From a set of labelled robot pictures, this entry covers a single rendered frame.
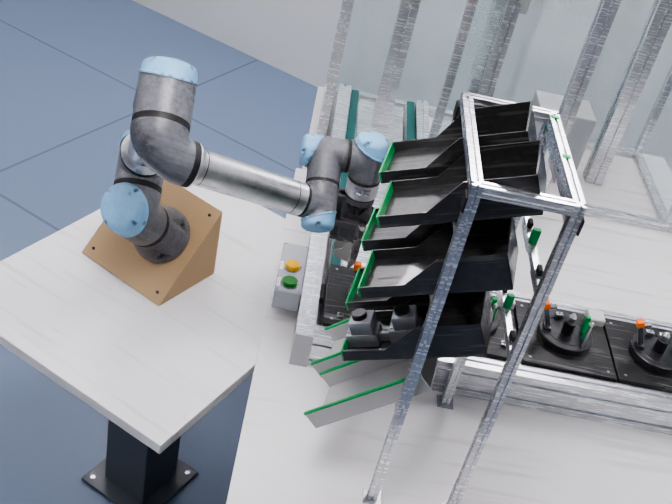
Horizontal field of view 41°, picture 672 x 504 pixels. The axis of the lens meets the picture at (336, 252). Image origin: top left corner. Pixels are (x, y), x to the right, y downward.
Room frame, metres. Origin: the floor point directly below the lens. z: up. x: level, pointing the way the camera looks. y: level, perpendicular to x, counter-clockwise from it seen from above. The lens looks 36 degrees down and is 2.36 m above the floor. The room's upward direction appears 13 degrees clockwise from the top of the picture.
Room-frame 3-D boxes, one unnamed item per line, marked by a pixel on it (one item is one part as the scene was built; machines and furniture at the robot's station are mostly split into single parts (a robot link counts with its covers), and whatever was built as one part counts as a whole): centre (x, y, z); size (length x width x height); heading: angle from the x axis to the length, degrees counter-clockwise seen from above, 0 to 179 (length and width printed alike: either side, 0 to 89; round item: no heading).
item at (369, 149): (1.76, -0.02, 1.37); 0.09 x 0.08 x 0.11; 99
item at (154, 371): (1.81, 0.40, 0.84); 0.90 x 0.70 x 0.03; 155
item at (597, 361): (1.81, -0.62, 1.01); 0.24 x 0.24 x 0.13; 4
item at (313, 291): (2.04, 0.05, 0.91); 0.89 x 0.06 x 0.11; 4
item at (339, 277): (1.77, -0.12, 0.96); 0.24 x 0.24 x 0.02; 4
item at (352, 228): (1.76, -0.02, 1.21); 0.09 x 0.08 x 0.12; 94
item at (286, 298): (1.84, 0.10, 0.93); 0.21 x 0.07 x 0.06; 4
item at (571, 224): (1.42, -0.27, 1.26); 0.36 x 0.21 x 0.80; 4
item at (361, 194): (1.76, -0.02, 1.29); 0.08 x 0.08 x 0.05
